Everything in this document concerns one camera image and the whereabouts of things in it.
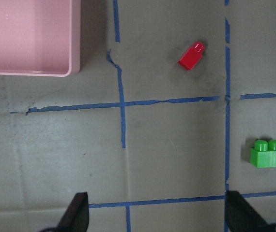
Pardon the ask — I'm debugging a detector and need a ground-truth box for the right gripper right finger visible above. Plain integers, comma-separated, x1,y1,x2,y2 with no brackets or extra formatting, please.
225,191,268,232

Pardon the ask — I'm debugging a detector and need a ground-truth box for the red toy block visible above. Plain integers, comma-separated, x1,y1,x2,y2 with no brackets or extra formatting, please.
178,42,205,71

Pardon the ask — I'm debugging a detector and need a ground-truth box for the pink plastic box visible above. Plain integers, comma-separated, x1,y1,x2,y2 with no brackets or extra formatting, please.
0,0,81,77

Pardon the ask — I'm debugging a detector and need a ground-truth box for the brown paper table cover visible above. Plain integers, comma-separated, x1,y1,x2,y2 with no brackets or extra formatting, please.
0,0,276,232

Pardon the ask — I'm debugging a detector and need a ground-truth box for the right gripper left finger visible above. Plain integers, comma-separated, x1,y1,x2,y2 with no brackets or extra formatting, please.
56,192,90,232

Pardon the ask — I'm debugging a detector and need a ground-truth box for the green toy block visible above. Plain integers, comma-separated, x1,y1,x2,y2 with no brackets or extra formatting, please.
250,140,276,168

